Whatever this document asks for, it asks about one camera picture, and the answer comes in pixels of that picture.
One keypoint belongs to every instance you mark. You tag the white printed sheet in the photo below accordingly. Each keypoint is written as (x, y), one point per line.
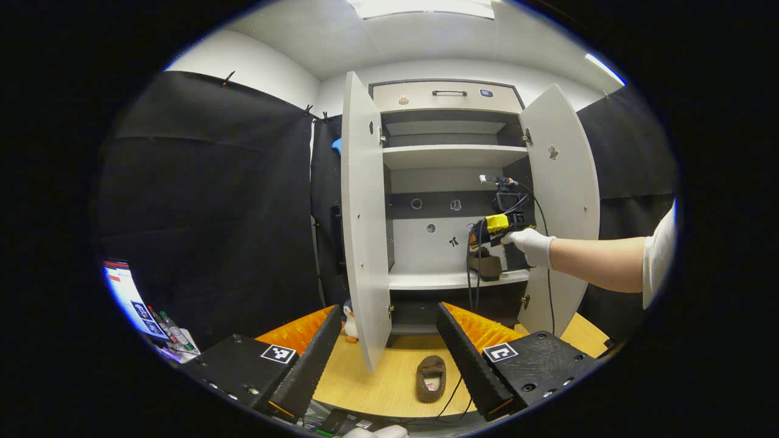
(131, 298)

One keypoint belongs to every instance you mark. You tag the grey cabinet door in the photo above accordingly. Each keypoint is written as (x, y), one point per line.
(566, 201)
(365, 231)

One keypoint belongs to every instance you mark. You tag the small penguin toy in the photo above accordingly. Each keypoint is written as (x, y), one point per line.
(350, 325)

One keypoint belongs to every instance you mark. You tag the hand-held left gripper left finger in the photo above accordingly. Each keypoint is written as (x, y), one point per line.
(310, 365)

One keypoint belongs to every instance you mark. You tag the black backdrop cloth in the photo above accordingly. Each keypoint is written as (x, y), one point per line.
(207, 213)

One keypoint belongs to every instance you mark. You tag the grey cabinet drawer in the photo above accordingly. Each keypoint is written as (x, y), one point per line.
(420, 98)

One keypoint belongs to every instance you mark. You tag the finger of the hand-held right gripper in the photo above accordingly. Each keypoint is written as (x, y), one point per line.
(474, 236)

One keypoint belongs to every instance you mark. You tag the white shirt sleeve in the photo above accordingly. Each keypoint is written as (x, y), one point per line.
(662, 255)

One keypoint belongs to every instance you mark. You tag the large ceiling light panel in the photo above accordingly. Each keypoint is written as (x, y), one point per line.
(426, 7)

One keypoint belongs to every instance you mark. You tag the narrow ceiling light panel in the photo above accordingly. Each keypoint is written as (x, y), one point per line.
(605, 69)

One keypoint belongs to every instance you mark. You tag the marker pen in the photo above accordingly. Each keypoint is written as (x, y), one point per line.
(178, 333)

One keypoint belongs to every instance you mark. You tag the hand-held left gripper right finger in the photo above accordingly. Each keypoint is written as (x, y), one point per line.
(465, 365)

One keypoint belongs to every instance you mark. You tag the grey shoe cabinet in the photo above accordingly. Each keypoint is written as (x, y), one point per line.
(450, 157)

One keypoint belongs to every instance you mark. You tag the brown fuzzy shoe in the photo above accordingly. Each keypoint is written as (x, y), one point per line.
(487, 267)
(431, 378)

